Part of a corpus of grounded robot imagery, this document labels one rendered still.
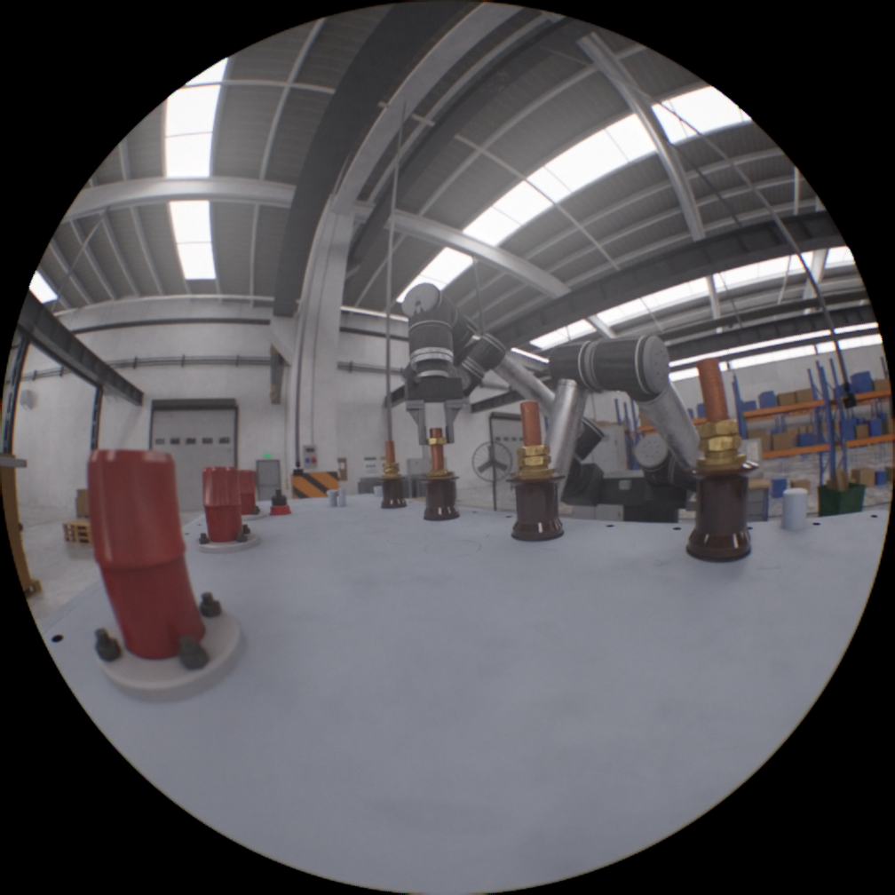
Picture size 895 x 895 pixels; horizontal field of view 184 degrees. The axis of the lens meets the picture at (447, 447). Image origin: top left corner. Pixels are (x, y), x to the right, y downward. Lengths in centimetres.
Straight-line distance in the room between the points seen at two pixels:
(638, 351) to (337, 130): 337
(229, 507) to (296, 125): 936
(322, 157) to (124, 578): 369
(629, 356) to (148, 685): 83
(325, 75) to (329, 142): 549
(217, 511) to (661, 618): 55
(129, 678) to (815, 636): 37
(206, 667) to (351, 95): 346
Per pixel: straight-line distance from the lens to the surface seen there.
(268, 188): 1009
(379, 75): 333
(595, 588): 27
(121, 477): 18
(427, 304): 69
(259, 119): 982
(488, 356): 152
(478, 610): 23
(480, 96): 554
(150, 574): 19
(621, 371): 74
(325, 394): 568
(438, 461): 62
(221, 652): 20
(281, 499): 87
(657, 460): 148
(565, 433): 84
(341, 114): 347
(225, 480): 50
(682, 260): 689
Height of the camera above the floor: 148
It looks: 4 degrees up
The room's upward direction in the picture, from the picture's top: 4 degrees counter-clockwise
